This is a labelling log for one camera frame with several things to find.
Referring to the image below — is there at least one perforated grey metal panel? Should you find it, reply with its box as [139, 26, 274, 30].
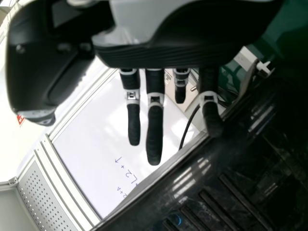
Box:
[8, 157, 81, 231]

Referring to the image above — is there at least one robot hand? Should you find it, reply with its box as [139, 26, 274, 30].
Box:
[4, 0, 284, 167]

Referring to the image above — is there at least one black cable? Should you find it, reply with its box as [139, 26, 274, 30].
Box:
[178, 103, 202, 152]

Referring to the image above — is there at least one whiteboard with aluminium frame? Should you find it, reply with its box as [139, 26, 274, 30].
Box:
[47, 67, 211, 221]

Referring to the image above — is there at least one white plug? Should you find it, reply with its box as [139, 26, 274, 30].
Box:
[255, 60, 275, 78]

